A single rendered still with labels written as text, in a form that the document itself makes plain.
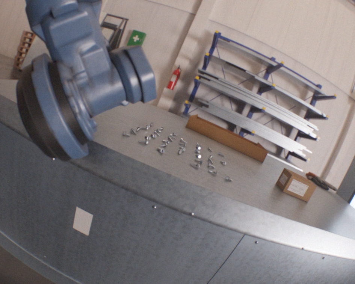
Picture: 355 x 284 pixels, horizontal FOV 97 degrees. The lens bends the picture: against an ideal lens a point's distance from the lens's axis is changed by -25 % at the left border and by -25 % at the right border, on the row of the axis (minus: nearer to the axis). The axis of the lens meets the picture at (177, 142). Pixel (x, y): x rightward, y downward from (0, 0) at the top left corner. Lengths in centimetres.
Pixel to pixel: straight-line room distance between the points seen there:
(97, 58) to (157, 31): 527
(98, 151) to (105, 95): 14
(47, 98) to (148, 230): 39
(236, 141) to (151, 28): 488
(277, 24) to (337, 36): 195
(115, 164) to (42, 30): 27
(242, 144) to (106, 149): 73
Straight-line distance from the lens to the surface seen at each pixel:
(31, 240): 81
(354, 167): 181
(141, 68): 31
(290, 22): 607
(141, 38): 546
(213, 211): 42
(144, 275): 66
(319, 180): 139
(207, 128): 101
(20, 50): 628
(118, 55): 33
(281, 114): 453
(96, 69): 32
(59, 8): 31
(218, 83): 424
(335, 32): 676
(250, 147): 102
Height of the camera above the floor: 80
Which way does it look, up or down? 13 degrees down
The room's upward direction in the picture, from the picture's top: 23 degrees clockwise
